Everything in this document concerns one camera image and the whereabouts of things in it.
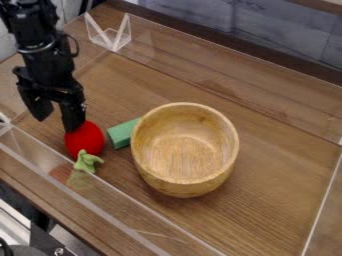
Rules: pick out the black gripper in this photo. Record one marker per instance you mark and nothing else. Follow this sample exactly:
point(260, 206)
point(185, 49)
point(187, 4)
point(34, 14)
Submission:
point(45, 80)

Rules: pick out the red plush fruit green stem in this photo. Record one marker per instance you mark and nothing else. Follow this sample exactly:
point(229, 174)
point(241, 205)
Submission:
point(84, 144)

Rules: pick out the green rectangular block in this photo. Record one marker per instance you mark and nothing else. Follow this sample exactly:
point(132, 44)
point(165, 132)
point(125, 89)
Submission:
point(119, 133)

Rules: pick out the clear acrylic corner bracket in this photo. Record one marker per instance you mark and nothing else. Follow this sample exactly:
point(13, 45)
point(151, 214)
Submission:
point(109, 38)

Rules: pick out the wooden bowl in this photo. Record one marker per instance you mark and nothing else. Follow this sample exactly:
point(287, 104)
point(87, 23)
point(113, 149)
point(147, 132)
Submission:
point(184, 145)

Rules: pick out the black metal table bracket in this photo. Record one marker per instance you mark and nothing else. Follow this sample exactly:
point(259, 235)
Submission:
point(45, 243)

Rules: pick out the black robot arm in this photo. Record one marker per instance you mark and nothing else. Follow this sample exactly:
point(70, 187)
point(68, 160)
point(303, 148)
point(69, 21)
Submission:
point(30, 20)

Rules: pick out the clear acrylic front wall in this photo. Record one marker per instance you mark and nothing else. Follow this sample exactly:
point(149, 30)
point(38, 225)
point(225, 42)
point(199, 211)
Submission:
point(101, 215)

